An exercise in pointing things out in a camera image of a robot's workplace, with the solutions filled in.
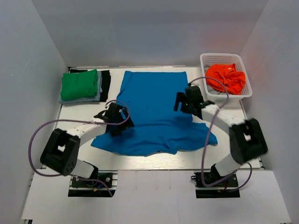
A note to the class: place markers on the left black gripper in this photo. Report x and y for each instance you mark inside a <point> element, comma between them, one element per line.
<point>117,131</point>

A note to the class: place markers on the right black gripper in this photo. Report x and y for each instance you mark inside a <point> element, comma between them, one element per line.
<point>181,97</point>

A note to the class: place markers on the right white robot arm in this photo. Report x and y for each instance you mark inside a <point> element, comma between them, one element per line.
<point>246,138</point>

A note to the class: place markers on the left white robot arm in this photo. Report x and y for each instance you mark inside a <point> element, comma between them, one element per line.
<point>61,151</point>

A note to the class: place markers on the grey t-shirt in basket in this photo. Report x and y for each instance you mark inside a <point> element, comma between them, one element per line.
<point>213,91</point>

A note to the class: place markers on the white plastic basket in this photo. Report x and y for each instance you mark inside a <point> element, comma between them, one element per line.
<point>225,58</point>

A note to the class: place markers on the folded black t-shirt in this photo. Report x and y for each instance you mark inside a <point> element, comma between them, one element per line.
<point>105,85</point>

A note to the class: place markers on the orange t-shirt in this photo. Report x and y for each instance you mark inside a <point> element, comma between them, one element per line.
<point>225,75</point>

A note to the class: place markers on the folded green t-shirt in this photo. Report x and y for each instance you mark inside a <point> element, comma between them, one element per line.
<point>79,85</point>

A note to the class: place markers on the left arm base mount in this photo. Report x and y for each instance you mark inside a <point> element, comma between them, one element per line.
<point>106,188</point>

